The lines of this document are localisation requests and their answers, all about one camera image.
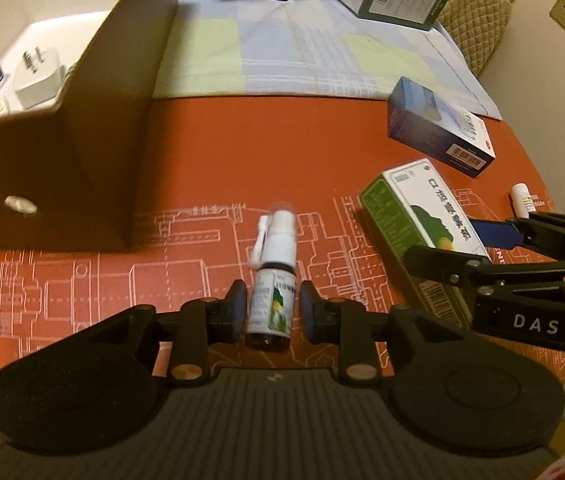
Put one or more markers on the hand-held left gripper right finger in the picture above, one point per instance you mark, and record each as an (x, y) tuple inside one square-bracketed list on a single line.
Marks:
[(310, 310)]

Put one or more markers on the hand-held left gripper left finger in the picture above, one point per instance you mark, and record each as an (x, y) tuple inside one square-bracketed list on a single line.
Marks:
[(237, 310)]

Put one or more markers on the green and white medicine box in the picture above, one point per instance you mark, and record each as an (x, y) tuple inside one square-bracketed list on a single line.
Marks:
[(412, 205)]

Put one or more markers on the blue and white medicine box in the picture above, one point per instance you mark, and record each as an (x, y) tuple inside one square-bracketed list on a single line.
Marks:
[(432, 120)]

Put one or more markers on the brown cardboard box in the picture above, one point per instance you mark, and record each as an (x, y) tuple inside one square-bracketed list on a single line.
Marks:
[(87, 160)]

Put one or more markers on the quilted beige cushion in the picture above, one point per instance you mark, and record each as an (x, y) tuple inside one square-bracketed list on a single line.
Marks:
[(477, 15)]

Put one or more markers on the checked cloth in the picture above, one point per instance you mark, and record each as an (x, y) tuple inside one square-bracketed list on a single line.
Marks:
[(287, 50)]

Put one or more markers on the white charger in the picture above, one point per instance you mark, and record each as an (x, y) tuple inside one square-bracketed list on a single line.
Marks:
[(37, 82)]

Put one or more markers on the brown spray bottle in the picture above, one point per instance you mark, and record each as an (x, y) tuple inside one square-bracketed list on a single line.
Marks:
[(270, 305)]

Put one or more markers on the red printed mat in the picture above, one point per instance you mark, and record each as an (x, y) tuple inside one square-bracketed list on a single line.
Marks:
[(237, 160)]

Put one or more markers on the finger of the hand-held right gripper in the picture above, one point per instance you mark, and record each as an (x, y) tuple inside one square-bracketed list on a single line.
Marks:
[(442, 262), (497, 233)]

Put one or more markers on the small white tube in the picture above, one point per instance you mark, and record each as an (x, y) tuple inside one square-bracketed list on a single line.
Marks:
[(521, 200)]

